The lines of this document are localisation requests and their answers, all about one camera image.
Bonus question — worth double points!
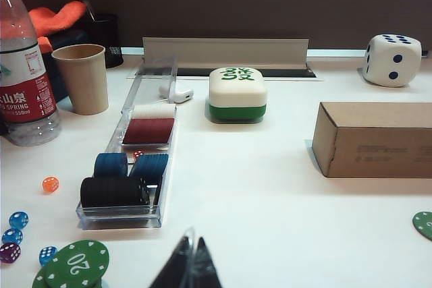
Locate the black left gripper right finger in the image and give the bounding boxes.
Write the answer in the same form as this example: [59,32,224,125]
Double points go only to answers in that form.
[194,236,223,288]

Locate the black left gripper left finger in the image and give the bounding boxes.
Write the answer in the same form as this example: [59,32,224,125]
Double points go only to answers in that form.
[150,234,193,288]

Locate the clear acrylic chip tray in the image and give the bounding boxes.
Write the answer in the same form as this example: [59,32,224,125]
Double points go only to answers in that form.
[76,55,179,231]

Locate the green 20 poker chip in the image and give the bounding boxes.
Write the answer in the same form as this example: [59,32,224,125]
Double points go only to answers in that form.
[43,239,111,288]
[411,210,432,245]

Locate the black poker chip stack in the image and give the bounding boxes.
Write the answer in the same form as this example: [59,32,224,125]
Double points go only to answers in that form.
[80,176,149,208]

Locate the blue poker chip stack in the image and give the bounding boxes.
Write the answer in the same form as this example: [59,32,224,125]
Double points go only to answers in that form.
[130,153,169,184]
[93,152,128,179]

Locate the red poker chip stack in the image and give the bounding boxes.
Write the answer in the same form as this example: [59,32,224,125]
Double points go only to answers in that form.
[123,117,176,145]

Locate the white poker chip stack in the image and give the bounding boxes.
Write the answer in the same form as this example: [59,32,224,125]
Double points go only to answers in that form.
[132,104,177,121]

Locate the brown cardboard box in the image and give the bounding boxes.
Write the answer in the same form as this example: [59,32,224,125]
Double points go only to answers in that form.
[312,101,432,179]

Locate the small blue die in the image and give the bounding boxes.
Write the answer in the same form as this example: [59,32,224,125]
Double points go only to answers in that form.
[9,211,29,230]
[38,246,57,267]
[1,228,24,246]

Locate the small orange die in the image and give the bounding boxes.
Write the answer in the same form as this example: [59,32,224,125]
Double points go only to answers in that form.
[42,175,61,194]

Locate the small purple die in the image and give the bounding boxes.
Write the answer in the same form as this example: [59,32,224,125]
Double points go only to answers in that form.
[0,242,22,264]

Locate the white and green case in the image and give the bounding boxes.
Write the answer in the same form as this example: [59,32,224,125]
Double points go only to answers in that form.
[205,66,269,123]

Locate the white earbuds case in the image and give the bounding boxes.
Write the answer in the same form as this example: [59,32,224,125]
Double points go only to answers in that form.
[159,80,194,103]

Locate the brown paper cup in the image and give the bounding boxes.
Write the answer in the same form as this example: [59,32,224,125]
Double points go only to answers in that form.
[51,44,109,116]

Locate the clear plastic water bottle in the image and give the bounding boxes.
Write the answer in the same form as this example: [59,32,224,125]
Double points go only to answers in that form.
[0,0,63,148]

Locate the large white foam die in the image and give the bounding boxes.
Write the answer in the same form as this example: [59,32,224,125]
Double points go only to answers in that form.
[362,34,423,88]

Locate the orange cloth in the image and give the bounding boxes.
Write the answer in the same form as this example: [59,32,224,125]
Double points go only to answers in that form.
[28,0,89,56]

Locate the grey desk cable flap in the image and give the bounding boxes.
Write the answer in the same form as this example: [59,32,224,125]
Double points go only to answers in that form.
[142,36,311,69]

